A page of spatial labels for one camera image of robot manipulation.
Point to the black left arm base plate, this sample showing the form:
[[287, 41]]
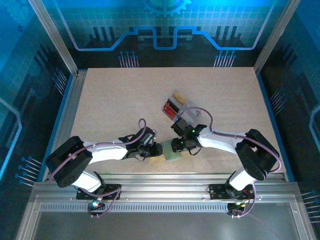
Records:
[[112, 187]]

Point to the blue table edge strip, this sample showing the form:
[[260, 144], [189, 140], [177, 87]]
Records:
[[273, 120], [58, 120]]

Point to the aluminium frame rail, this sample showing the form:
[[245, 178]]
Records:
[[162, 186]]

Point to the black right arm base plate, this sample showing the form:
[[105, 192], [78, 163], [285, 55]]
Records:
[[216, 191]]

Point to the clear plastic card tray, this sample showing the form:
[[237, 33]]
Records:
[[189, 103]]

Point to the slotted metal strip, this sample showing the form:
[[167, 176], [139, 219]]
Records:
[[162, 207]]

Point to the blue circuit print back panel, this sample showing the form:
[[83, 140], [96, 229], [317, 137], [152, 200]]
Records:
[[162, 15]]

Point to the small circuit board with LEDs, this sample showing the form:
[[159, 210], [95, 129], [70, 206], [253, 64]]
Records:
[[96, 204], [237, 206]]

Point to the white grey card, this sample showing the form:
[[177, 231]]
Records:
[[191, 115]]

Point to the red card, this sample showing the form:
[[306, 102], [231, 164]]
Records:
[[170, 111]]

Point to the green card holder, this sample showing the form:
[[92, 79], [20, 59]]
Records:
[[168, 151]]

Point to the aluminium side rail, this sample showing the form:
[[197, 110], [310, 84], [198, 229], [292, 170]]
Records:
[[67, 120]]

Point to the black card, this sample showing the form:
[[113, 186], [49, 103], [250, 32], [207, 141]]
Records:
[[173, 103]]

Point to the grey metal sheet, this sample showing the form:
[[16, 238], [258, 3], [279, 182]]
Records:
[[162, 227]]

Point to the aluminium corner post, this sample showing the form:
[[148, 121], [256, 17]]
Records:
[[55, 37], [274, 37]]

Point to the gold card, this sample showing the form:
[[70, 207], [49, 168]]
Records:
[[180, 97]]

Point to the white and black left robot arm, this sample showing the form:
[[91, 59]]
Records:
[[102, 153]]

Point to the blue circuit print side panel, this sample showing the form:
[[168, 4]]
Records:
[[300, 75], [20, 75]]

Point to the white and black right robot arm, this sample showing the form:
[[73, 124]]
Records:
[[220, 142]]

